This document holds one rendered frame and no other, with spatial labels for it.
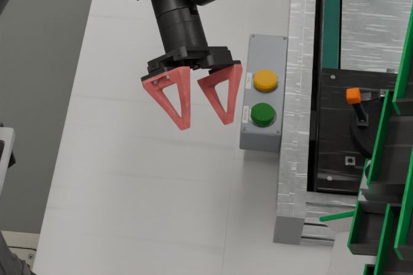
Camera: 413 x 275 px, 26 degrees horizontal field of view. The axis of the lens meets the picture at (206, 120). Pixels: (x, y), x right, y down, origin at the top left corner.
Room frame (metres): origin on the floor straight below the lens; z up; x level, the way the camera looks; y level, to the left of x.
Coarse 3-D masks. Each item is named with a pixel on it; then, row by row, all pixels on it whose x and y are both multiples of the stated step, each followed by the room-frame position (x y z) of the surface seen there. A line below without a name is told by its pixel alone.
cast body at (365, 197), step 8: (368, 168) 0.54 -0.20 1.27; (360, 192) 0.54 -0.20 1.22; (368, 192) 0.52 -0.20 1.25; (360, 200) 0.52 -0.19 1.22; (368, 200) 0.52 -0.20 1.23; (376, 200) 0.52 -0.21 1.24; (384, 200) 0.51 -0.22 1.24; (392, 200) 0.51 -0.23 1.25; (400, 200) 0.51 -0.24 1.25; (368, 208) 0.52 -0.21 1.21; (376, 208) 0.52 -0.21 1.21; (384, 208) 0.51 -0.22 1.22
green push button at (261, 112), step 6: (252, 108) 0.83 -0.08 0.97; (258, 108) 0.83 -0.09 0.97; (264, 108) 0.83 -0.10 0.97; (270, 108) 0.83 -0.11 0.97; (252, 114) 0.82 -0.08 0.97; (258, 114) 0.81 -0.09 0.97; (264, 114) 0.81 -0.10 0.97; (270, 114) 0.81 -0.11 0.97; (258, 120) 0.80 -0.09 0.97; (264, 120) 0.80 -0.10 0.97; (270, 120) 0.80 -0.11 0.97
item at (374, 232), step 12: (360, 216) 0.51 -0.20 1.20; (372, 216) 0.51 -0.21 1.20; (384, 216) 0.51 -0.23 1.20; (360, 228) 0.50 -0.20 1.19; (372, 228) 0.50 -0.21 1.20; (348, 240) 0.47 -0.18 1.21; (360, 240) 0.48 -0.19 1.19; (372, 240) 0.48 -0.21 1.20; (360, 252) 0.46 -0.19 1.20; (372, 252) 0.46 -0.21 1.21
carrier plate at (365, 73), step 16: (320, 80) 0.89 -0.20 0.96; (336, 80) 0.89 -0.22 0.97; (352, 80) 0.89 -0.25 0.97; (368, 80) 0.89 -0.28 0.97; (384, 80) 0.89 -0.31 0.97; (320, 96) 0.85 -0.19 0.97; (336, 96) 0.85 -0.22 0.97; (320, 112) 0.82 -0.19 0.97; (336, 112) 0.82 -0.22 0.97; (352, 112) 0.82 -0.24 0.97; (320, 128) 0.79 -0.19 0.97; (336, 128) 0.79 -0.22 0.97; (320, 144) 0.76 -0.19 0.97; (336, 144) 0.76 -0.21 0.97; (352, 144) 0.76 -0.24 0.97; (320, 160) 0.73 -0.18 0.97; (336, 160) 0.73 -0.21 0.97; (320, 176) 0.70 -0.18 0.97; (336, 176) 0.70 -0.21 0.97; (352, 176) 0.70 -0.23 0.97; (320, 192) 0.67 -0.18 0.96; (336, 192) 0.67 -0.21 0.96; (352, 192) 0.67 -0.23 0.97
